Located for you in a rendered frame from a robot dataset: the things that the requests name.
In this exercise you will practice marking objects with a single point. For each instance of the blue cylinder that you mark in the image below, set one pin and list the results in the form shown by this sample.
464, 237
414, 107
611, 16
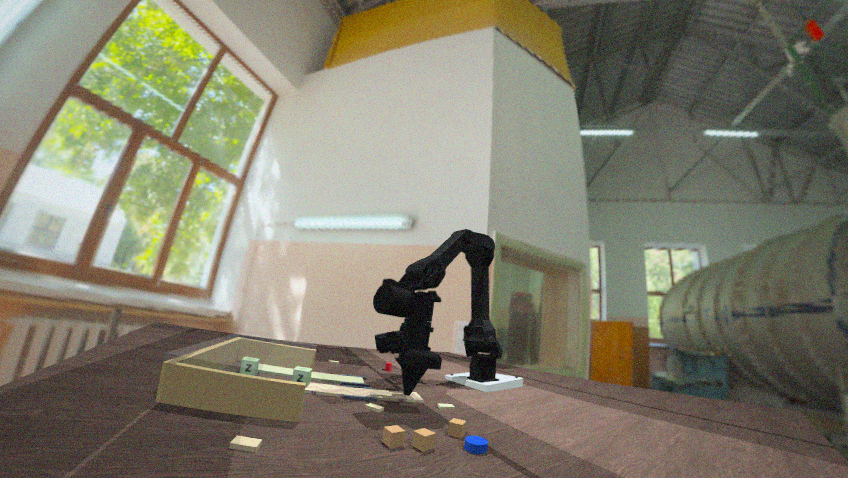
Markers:
475, 444

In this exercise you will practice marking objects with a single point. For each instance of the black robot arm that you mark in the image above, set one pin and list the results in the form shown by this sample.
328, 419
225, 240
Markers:
400, 299

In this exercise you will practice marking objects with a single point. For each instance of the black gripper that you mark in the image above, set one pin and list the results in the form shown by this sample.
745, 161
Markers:
419, 357

